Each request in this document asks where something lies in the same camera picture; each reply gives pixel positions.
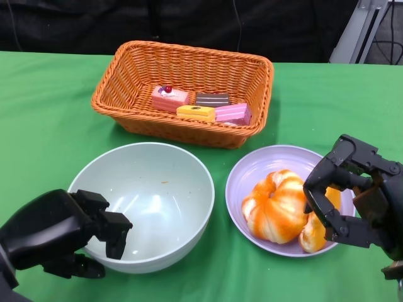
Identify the orange wicker basket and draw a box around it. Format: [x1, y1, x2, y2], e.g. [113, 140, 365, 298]
[91, 40, 275, 150]

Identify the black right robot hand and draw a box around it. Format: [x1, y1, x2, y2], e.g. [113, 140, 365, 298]
[302, 134, 403, 262]

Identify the salmon cake slice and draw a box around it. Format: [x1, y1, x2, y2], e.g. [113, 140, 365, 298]
[151, 84, 191, 113]

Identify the black backdrop curtain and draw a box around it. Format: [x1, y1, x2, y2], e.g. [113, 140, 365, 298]
[0, 0, 360, 64]

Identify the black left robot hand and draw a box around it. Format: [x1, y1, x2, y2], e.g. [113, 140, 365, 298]
[0, 188, 133, 293]

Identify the pink cake slice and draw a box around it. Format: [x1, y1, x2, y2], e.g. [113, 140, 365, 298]
[215, 103, 253, 126]

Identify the yellow cake slice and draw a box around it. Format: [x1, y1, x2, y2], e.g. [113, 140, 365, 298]
[176, 105, 217, 124]

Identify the orange glazed ring bread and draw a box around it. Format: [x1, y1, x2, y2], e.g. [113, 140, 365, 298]
[298, 187, 342, 254]

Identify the pale grey bowl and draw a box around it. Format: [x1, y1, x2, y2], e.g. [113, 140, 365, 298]
[67, 142, 216, 274]

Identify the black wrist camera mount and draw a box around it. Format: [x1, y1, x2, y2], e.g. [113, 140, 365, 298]
[380, 259, 403, 281]

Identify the chocolate layered cake slice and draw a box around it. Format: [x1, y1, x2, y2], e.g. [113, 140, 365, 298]
[195, 92, 230, 108]

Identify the black floor cable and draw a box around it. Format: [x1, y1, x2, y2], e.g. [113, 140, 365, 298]
[373, 0, 403, 65]

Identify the orange white striped bread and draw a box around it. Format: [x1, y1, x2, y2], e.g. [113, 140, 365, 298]
[241, 169, 311, 245]

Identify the lilac round plate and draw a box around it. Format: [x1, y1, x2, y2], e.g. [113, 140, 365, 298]
[225, 144, 356, 258]

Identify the grey metal stand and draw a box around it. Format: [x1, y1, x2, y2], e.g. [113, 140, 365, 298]
[329, 0, 391, 64]

